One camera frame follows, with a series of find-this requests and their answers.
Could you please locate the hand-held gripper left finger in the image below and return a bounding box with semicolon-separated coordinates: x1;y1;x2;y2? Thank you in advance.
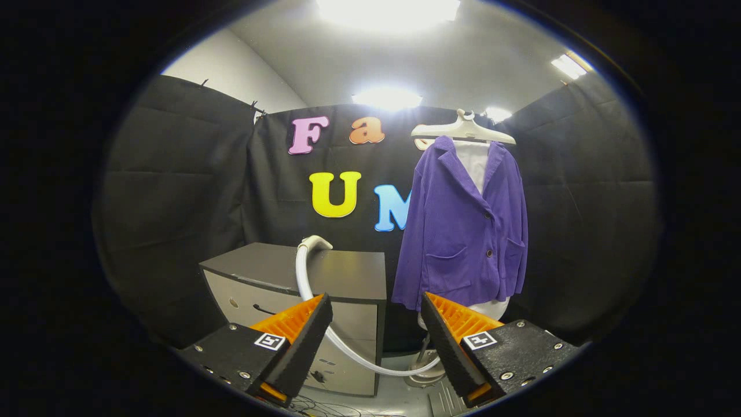
177;293;334;408

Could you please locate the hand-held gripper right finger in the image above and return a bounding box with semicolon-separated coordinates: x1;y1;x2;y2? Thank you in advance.
420;291;579;408

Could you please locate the grey garment steamer hose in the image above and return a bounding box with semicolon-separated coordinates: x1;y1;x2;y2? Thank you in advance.
295;243;442;377

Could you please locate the white garment steamer head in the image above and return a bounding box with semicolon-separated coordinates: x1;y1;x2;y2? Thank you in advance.
298;235;334;253

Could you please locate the purple corduroy jacket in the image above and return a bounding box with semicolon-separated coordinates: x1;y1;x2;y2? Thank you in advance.
391;135;529;312

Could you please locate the white steamer base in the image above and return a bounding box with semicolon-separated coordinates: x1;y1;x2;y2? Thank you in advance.
405;364;447;387

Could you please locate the white plastic clothes hanger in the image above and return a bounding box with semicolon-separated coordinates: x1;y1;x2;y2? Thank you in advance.
410;108;517;145

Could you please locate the grey drawer cabinet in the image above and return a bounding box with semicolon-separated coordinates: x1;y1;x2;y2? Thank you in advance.
199;242;387;397

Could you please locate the white padded ironing board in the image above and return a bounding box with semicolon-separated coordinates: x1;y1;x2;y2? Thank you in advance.
418;140;510;331

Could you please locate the black backdrop cloth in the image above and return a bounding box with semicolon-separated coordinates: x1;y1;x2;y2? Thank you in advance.
93;72;661;354

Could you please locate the large ceiling light panel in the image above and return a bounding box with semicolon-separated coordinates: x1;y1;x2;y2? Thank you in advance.
316;0;461;32

